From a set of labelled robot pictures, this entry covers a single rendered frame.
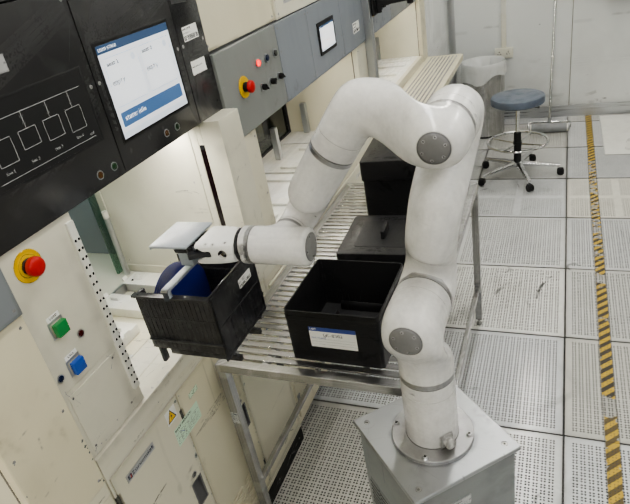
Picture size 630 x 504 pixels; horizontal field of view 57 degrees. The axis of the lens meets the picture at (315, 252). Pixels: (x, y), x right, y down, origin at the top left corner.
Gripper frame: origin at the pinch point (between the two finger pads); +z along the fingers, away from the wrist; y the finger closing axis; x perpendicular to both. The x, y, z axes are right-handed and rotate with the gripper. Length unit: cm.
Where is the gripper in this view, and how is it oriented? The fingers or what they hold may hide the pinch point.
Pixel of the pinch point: (185, 242)
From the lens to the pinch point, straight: 137.7
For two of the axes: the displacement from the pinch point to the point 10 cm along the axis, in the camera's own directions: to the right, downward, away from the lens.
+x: -1.7, -8.6, -4.8
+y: 3.5, -5.1, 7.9
